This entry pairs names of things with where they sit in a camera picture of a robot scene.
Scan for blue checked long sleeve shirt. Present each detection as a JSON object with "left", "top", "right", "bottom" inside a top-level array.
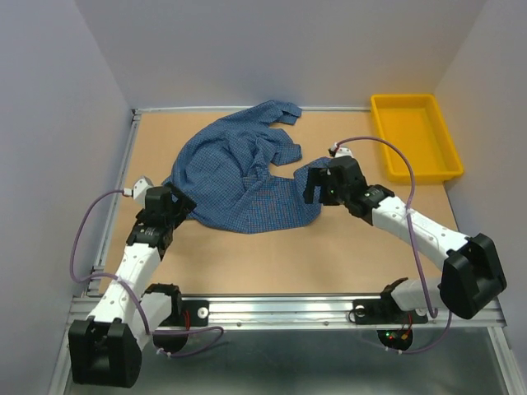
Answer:
[{"left": 166, "top": 100, "right": 329, "bottom": 234}]

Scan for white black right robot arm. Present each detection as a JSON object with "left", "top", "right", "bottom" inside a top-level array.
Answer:
[{"left": 303, "top": 156, "right": 506, "bottom": 321}]

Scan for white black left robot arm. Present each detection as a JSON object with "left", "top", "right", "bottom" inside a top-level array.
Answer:
[{"left": 68, "top": 177, "right": 196, "bottom": 388}]

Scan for yellow plastic bin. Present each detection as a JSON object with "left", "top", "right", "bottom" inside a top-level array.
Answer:
[{"left": 371, "top": 94, "right": 464, "bottom": 184}]

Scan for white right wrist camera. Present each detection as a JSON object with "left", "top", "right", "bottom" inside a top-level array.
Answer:
[{"left": 329, "top": 142, "right": 353, "bottom": 158}]

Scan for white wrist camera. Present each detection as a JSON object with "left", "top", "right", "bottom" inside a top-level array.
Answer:
[
  {"left": 123, "top": 176, "right": 153, "bottom": 207},
  {"left": 329, "top": 142, "right": 353, "bottom": 158}
]

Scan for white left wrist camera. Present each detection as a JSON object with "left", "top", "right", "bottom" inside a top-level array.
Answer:
[{"left": 123, "top": 176, "right": 153, "bottom": 207}]

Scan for aluminium back rail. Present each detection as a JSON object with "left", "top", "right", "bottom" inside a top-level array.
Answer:
[{"left": 131, "top": 105, "right": 374, "bottom": 115}]

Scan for aluminium rail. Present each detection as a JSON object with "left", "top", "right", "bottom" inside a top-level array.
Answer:
[
  {"left": 131, "top": 105, "right": 374, "bottom": 115},
  {"left": 67, "top": 294, "right": 506, "bottom": 331},
  {"left": 83, "top": 113, "right": 142, "bottom": 297}
]

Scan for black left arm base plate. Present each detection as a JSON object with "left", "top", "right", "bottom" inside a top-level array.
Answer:
[{"left": 160, "top": 300, "right": 209, "bottom": 328}]

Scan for aluminium left side rail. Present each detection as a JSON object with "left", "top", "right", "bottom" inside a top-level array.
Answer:
[{"left": 83, "top": 113, "right": 142, "bottom": 297}]

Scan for aluminium front rail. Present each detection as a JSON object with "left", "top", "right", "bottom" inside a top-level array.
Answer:
[{"left": 67, "top": 294, "right": 506, "bottom": 331}]

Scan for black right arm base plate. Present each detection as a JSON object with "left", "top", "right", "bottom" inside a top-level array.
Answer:
[{"left": 347, "top": 299, "right": 428, "bottom": 325}]

